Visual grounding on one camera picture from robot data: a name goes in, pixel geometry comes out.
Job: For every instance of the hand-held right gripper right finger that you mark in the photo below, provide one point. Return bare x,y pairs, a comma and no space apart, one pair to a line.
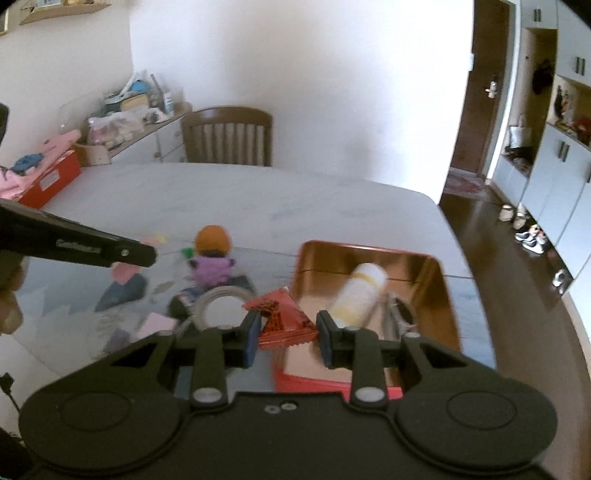
325,344

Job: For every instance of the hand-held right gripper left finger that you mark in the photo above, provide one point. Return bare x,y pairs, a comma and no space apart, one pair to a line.
250,339

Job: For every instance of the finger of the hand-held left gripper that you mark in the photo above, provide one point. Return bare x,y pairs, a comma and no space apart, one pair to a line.
83,240

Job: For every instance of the red snack packet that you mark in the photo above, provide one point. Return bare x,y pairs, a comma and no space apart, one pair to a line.
286,318

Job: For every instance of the white bottle with yellow band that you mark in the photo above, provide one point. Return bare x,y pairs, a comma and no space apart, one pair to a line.
360,295

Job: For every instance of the small blue-label bottle black cap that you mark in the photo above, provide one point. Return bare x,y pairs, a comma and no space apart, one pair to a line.
184,302

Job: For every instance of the purple plush toy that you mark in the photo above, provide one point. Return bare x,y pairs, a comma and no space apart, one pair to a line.
210,272

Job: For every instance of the red metal tin box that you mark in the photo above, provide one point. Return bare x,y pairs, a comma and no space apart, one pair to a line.
415,277

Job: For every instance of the person's left hand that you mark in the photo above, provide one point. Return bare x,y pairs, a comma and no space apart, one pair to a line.
9,309

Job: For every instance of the clear tape roll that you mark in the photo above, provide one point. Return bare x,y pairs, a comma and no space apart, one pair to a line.
203,304

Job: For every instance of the red cardboard box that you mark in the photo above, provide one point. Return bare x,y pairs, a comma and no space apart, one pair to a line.
51,182

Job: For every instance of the clear printed table mat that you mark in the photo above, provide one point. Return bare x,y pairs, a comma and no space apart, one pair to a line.
69,323

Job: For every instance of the small brown cardboard box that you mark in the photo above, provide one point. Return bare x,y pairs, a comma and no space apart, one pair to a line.
92,156

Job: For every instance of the blue cloth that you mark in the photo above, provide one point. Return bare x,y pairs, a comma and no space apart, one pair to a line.
28,162

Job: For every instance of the red box with clothes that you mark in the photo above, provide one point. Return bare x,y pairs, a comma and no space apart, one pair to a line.
55,143

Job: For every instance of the orange toy tangerine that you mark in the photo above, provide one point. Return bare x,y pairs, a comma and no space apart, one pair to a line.
211,239

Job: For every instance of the white sideboard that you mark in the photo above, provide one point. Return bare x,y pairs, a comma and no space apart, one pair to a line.
161,138

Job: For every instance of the pile of household clutter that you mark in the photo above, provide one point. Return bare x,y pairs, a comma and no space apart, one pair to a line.
129,106

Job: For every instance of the brown wooden chair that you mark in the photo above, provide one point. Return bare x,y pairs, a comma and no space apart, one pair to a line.
226,138

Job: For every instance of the patterned red rug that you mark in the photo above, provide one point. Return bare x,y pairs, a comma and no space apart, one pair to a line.
464,182

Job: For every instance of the beige shoe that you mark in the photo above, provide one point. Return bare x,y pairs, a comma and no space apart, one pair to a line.
506,213
520,219

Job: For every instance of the dark and white sneaker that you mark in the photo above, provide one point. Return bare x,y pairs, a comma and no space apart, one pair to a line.
535,243
527,234

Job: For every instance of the small white shoe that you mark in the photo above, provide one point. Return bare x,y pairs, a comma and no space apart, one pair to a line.
561,279

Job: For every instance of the brown wooden door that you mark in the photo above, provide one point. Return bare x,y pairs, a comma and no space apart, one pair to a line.
480,129

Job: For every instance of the white tote bag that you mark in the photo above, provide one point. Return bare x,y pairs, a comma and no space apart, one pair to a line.
517,137

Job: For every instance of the wooden wall shelf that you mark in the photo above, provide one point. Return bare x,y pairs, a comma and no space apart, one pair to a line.
64,10

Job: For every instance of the grey wall cabinet unit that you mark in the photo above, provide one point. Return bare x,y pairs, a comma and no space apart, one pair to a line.
554,175

